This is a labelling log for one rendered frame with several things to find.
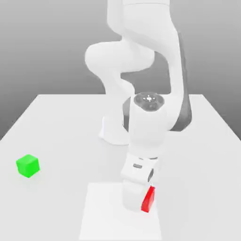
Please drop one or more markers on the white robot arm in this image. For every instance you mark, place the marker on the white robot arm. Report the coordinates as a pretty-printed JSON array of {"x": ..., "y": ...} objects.
[{"x": 145, "y": 128}]

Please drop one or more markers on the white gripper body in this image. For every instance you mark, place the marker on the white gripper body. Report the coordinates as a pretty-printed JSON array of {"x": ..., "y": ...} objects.
[{"x": 132, "y": 195}]

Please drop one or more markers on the small red cube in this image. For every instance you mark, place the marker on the small red cube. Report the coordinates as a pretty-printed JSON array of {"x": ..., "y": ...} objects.
[{"x": 148, "y": 199}]

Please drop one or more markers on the small green cube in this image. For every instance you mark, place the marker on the small green cube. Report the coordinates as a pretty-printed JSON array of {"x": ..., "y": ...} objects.
[{"x": 27, "y": 165}]

